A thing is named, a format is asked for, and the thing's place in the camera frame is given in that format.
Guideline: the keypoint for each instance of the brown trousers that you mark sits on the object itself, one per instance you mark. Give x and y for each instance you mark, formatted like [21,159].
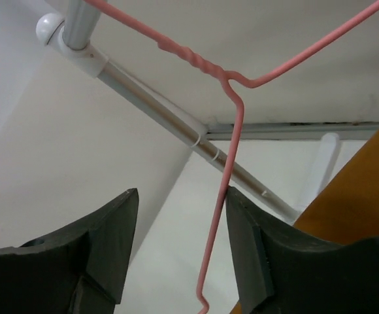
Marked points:
[347,210]

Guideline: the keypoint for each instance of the white clothes rack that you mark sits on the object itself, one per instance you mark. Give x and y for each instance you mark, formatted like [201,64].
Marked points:
[70,36]

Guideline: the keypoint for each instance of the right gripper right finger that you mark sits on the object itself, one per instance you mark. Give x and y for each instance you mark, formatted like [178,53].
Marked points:
[280,269]

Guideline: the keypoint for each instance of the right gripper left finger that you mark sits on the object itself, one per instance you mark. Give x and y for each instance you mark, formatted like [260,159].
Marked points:
[79,268]

